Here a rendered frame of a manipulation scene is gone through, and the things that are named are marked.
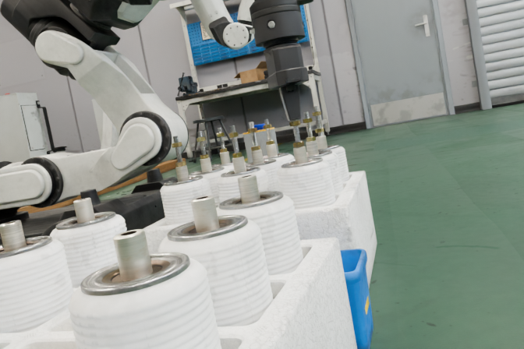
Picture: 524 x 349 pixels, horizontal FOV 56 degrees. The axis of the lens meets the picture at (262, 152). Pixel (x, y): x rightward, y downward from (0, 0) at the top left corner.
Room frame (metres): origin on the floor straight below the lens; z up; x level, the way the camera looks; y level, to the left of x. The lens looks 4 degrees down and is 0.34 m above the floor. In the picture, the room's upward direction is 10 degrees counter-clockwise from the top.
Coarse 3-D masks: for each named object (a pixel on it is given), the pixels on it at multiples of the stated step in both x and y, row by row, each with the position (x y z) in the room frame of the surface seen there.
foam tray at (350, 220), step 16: (352, 176) 1.08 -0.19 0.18; (336, 192) 0.92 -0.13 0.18; (352, 192) 0.89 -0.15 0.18; (368, 192) 1.14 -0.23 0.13; (320, 208) 0.80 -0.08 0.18; (336, 208) 0.78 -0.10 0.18; (352, 208) 0.84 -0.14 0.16; (368, 208) 1.08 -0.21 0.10; (160, 224) 0.93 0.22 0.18; (176, 224) 0.89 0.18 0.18; (304, 224) 0.80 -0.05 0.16; (320, 224) 0.79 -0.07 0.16; (336, 224) 0.78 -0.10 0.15; (352, 224) 0.81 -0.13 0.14; (368, 224) 1.03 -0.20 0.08; (160, 240) 0.88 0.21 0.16; (352, 240) 0.78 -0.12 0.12; (368, 240) 0.98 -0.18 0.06; (368, 256) 0.94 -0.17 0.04; (368, 272) 0.90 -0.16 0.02
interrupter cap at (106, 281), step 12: (168, 252) 0.37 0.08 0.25; (156, 264) 0.35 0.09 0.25; (168, 264) 0.34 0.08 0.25; (180, 264) 0.33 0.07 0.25; (96, 276) 0.34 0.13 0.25; (108, 276) 0.34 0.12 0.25; (120, 276) 0.34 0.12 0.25; (156, 276) 0.32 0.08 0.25; (168, 276) 0.31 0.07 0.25; (84, 288) 0.31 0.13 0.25; (96, 288) 0.31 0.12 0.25; (108, 288) 0.30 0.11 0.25; (120, 288) 0.30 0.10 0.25; (132, 288) 0.30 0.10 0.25
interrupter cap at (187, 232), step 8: (224, 216) 0.48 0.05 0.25; (232, 216) 0.48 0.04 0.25; (240, 216) 0.47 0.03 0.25; (184, 224) 0.47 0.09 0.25; (192, 224) 0.47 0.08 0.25; (224, 224) 0.46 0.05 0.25; (232, 224) 0.44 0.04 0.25; (240, 224) 0.43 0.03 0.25; (168, 232) 0.45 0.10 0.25; (176, 232) 0.45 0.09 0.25; (184, 232) 0.44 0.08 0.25; (192, 232) 0.45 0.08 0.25; (208, 232) 0.42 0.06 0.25; (216, 232) 0.41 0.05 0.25; (224, 232) 0.42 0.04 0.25; (176, 240) 0.42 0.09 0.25; (184, 240) 0.42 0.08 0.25; (192, 240) 0.41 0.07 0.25
